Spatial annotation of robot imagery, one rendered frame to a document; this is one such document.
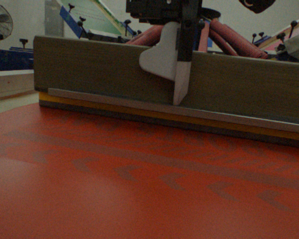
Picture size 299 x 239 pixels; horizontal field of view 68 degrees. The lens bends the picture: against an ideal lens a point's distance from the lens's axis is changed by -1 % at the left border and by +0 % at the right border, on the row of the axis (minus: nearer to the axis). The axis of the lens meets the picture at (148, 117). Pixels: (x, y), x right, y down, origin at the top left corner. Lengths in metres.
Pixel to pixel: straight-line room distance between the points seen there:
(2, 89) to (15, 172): 0.24
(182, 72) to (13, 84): 0.28
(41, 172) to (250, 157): 0.19
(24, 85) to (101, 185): 0.31
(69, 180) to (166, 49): 0.17
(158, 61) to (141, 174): 0.13
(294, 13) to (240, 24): 0.91
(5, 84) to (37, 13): 5.38
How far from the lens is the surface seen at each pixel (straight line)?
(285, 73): 0.29
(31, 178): 0.18
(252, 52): 1.15
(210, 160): 0.22
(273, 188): 0.21
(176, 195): 0.16
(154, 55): 0.26
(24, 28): 5.94
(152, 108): 0.27
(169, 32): 0.26
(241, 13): 4.82
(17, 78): 0.42
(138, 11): 0.27
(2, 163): 0.20
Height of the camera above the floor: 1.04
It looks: 15 degrees down
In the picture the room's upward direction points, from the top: 7 degrees clockwise
